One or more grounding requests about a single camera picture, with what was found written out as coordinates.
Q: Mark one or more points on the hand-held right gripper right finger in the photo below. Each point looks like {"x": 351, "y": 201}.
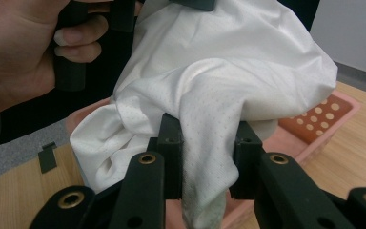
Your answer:
{"x": 246, "y": 159}

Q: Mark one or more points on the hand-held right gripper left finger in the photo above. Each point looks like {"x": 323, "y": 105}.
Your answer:
{"x": 171, "y": 152}

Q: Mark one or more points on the pink plastic basket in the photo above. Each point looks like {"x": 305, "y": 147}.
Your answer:
{"x": 317, "y": 127}

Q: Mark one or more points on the white mesh garment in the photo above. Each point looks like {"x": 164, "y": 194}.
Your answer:
{"x": 219, "y": 79}

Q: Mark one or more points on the grey table edge clip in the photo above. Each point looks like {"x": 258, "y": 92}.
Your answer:
{"x": 47, "y": 158}

